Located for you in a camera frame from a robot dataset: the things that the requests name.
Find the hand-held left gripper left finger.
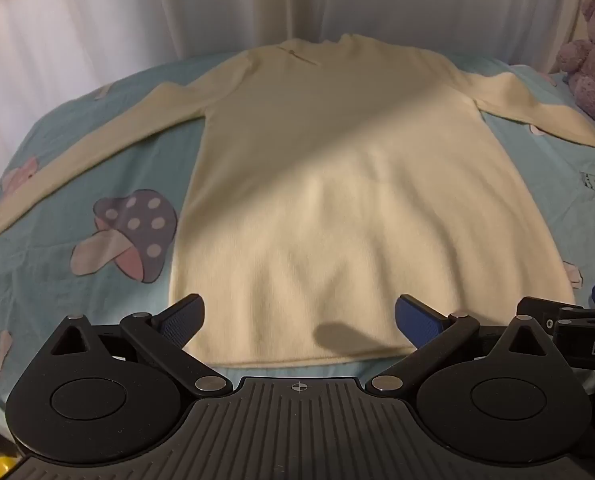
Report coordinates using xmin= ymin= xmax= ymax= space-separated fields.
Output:
xmin=47 ymin=294 xmax=234 ymax=397

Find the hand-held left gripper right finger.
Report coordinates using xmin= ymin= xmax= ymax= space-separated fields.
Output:
xmin=366 ymin=294 xmax=553 ymax=396

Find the cream knit sweater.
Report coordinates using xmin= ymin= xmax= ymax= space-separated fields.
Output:
xmin=0 ymin=34 xmax=595 ymax=367

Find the teal mushroom print bedsheet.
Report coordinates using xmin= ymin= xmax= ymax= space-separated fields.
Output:
xmin=0 ymin=52 xmax=595 ymax=431

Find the purple teddy bear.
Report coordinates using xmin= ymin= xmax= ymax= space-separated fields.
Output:
xmin=556 ymin=0 xmax=595 ymax=135

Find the white curtain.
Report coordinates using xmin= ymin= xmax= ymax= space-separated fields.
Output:
xmin=0 ymin=0 xmax=595 ymax=196

